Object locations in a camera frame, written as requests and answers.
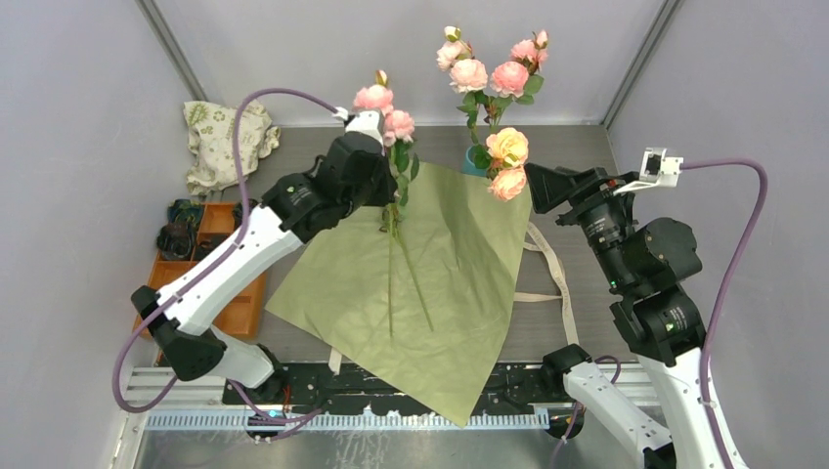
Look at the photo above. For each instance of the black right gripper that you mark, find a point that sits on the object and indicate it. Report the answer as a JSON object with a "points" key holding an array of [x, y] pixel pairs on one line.
{"points": [[582, 187]]}

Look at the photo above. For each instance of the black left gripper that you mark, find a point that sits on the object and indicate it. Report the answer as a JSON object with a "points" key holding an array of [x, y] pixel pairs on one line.
{"points": [[380, 198]]}

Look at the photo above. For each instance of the peach rose stem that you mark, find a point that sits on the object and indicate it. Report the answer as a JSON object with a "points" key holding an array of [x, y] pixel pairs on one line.
{"points": [[391, 225], [502, 158]]}

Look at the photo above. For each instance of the pink rose stem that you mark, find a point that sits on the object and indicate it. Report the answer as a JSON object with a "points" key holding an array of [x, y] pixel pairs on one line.
{"points": [[468, 77], [398, 136], [518, 80]]}

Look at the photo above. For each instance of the green wrapping paper sheet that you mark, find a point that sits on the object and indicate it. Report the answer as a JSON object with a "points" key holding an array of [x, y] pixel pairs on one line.
{"points": [[466, 246]]}

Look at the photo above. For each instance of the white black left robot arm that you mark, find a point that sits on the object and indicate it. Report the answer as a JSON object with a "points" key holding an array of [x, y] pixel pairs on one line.
{"points": [[289, 215]]}

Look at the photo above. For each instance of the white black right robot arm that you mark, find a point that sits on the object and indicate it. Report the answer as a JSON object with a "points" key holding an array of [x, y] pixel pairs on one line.
{"points": [[644, 267]]}

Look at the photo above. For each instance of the teal cylindrical vase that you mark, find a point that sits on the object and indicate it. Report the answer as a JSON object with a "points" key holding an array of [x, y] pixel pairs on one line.
{"points": [[467, 165]]}

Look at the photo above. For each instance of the crumpled printed cloth bag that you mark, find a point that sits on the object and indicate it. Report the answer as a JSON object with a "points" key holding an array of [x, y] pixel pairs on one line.
{"points": [[210, 140]]}

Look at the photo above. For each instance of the dark rolled fabric middle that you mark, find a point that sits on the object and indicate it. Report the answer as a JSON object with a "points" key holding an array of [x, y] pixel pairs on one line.
{"points": [[206, 243]]}

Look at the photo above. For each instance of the dark rolled fabric top left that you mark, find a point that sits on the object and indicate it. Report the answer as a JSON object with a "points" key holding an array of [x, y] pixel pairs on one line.
{"points": [[185, 211]]}

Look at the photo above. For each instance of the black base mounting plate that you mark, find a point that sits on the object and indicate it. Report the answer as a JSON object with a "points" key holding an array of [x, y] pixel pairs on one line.
{"points": [[515, 396]]}

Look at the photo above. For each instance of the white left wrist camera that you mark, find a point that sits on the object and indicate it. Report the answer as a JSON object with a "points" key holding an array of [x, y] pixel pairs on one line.
{"points": [[369, 122]]}

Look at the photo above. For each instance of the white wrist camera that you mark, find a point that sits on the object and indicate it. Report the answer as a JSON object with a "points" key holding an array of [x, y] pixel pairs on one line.
{"points": [[660, 168], [369, 122]]}

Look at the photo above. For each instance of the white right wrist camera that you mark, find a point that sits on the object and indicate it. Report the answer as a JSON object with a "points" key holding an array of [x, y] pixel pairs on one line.
{"points": [[660, 168]]}

